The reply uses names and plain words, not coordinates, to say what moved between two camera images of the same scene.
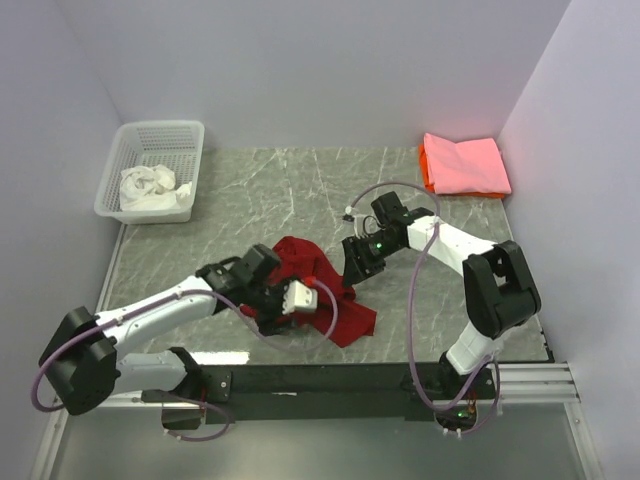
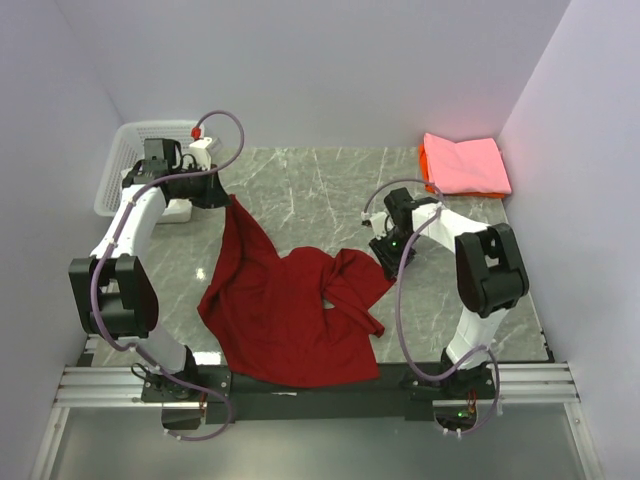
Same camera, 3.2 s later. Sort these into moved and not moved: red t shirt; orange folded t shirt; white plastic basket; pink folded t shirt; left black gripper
Moved: red t shirt; left black gripper
Not moved: pink folded t shirt; orange folded t shirt; white plastic basket
